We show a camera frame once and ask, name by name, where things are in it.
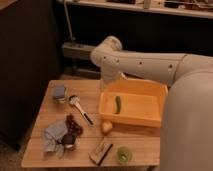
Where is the metal pole stand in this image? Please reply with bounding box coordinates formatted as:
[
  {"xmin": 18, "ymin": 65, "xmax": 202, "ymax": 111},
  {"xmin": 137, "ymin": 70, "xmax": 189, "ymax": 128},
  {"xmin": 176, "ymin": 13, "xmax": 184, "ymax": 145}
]
[{"xmin": 63, "ymin": 0, "xmax": 76, "ymax": 45}]

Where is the yellow plastic bin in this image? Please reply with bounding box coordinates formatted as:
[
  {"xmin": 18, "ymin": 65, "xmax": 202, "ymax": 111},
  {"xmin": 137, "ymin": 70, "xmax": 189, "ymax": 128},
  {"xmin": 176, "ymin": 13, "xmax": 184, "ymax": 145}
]
[{"xmin": 99, "ymin": 79, "xmax": 168, "ymax": 127}]

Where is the green cup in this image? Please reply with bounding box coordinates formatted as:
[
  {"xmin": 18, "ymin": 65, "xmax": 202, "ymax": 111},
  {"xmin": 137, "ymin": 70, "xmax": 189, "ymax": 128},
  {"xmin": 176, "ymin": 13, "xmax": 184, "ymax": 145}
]
[{"xmin": 116, "ymin": 146, "xmax": 132, "ymax": 165}]

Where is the yellow potato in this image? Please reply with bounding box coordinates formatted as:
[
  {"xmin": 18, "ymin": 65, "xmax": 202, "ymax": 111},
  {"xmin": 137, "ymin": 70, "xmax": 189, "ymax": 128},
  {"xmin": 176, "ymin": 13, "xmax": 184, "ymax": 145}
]
[{"xmin": 101, "ymin": 121, "xmax": 113, "ymax": 135}]

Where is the dark avocado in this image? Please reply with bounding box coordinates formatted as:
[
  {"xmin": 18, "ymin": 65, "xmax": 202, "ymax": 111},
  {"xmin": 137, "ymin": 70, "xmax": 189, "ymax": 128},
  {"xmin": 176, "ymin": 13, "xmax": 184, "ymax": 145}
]
[{"xmin": 62, "ymin": 134, "xmax": 76, "ymax": 149}]

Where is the long grey case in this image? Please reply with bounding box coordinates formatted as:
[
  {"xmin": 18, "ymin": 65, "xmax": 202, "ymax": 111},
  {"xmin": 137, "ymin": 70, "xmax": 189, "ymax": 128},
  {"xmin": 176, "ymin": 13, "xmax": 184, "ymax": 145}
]
[{"xmin": 61, "ymin": 42, "xmax": 94, "ymax": 60}]

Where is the brown grape bunch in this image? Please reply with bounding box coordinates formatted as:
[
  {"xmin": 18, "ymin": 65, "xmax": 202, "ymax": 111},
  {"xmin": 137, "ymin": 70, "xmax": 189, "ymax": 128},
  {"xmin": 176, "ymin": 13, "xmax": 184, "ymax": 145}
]
[{"xmin": 66, "ymin": 114, "xmax": 83, "ymax": 136}]

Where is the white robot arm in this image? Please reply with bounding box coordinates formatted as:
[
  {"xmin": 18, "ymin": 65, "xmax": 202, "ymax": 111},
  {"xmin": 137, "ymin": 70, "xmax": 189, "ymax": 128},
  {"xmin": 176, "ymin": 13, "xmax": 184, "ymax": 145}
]
[{"xmin": 90, "ymin": 36, "xmax": 213, "ymax": 171}]

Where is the grey crumpled cloth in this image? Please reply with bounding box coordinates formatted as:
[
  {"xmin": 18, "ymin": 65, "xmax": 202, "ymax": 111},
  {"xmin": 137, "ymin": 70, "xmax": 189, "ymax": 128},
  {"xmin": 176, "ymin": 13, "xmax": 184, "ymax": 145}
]
[{"xmin": 43, "ymin": 120, "xmax": 68, "ymax": 158}]

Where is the wooden block brush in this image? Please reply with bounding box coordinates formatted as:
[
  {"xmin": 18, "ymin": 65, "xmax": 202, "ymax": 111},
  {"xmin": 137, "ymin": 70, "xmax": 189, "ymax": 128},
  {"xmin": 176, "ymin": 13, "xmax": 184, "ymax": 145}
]
[{"xmin": 89, "ymin": 138, "xmax": 113, "ymax": 166}]

